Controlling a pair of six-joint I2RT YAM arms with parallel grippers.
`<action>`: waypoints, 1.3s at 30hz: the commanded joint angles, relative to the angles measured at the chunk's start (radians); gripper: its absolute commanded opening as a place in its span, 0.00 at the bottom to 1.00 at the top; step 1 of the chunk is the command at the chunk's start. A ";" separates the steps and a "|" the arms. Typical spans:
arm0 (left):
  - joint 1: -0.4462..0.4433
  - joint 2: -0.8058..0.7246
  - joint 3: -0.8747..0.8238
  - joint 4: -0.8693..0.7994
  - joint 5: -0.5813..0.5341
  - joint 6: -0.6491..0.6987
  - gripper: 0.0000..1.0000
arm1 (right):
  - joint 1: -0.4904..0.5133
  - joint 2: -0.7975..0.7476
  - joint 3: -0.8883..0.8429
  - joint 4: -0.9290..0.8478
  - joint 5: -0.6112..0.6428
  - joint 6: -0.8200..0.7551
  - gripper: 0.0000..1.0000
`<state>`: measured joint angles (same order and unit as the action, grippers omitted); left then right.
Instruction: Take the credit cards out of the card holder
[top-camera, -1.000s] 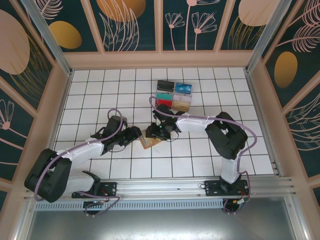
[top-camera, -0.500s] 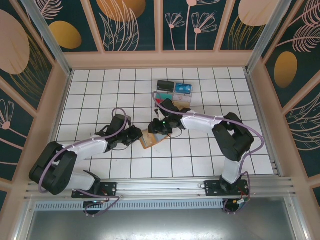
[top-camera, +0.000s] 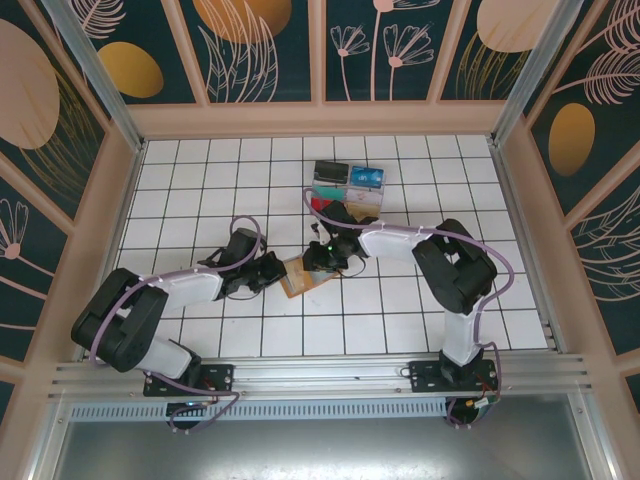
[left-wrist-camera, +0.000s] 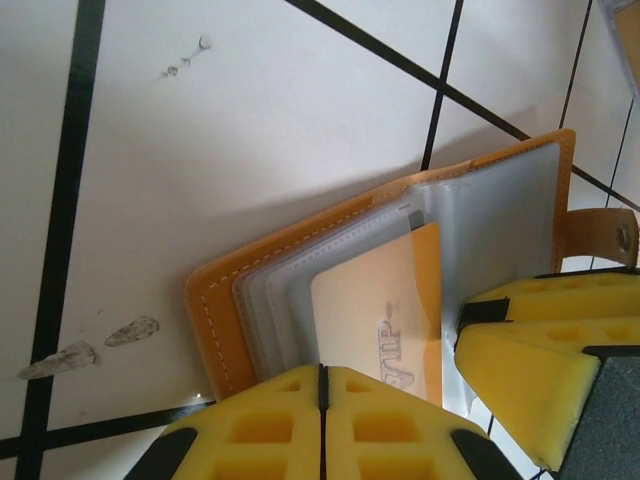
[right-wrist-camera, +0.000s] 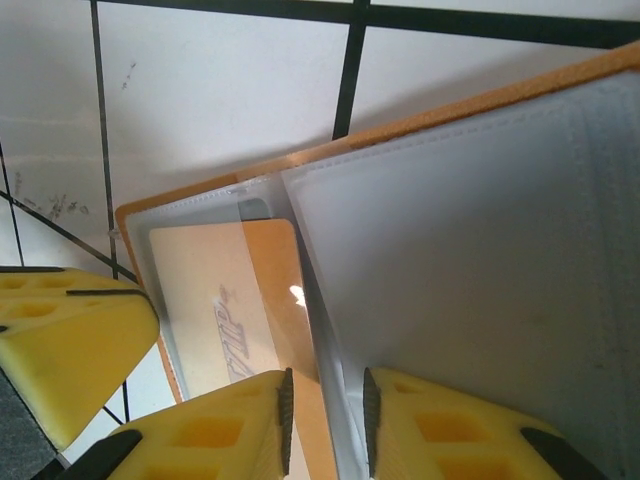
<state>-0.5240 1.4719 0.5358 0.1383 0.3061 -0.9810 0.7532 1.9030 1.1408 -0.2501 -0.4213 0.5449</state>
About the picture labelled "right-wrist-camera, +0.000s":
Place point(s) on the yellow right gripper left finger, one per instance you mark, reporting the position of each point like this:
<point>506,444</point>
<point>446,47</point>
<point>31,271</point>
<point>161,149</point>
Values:
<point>210,435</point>

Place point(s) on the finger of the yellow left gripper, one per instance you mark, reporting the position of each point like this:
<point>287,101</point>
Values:
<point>75,281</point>
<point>75,360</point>

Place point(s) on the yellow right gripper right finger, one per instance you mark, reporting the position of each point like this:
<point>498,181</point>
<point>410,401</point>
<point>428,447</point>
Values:
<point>450,435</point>

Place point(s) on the gold VIP card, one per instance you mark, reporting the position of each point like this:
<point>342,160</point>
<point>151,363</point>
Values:
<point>225,280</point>

